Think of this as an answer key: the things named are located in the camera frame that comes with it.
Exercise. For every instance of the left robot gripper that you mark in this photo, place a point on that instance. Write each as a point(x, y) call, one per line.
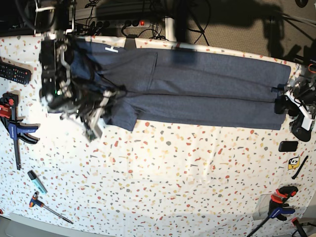
point(298, 100)

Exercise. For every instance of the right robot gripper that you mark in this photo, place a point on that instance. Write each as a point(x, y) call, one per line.
point(69, 86)

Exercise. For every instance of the blue grey T-shirt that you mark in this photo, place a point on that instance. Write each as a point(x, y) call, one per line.
point(189, 87)

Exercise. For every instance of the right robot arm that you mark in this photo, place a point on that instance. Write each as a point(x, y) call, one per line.
point(57, 17)

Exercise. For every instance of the black game controller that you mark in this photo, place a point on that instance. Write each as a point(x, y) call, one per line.
point(296, 128)

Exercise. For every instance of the small black case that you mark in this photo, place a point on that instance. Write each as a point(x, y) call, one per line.
point(288, 146)

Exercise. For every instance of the yellow cartoon sticker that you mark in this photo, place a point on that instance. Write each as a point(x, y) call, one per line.
point(294, 163)

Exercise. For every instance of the white power strip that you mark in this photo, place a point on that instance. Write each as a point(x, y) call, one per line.
point(124, 23)

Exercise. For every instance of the black TV remote control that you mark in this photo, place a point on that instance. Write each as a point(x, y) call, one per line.
point(15, 73)

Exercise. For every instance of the blue black bar clamp left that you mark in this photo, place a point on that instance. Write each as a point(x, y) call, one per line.
point(17, 131)

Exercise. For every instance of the blue black bar clamp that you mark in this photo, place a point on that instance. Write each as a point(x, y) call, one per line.
point(278, 206)
point(17, 131)

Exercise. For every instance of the blue black bar clamp right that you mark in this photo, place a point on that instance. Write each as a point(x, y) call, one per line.
point(278, 206)

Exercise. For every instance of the clear plastic bag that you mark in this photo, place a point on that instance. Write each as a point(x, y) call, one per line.
point(262, 207)

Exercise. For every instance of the teal highlighter marker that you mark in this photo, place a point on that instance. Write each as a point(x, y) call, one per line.
point(36, 181)

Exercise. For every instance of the red black clamp corner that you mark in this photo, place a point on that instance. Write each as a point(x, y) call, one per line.
point(299, 229)

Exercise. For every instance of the black table clamp mount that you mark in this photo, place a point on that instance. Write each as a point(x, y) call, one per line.
point(130, 42)

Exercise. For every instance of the black cable tie strip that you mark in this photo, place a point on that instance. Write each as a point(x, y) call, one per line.
point(300, 168)

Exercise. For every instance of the orange blue T-handle hex key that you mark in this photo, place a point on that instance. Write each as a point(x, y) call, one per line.
point(36, 202)

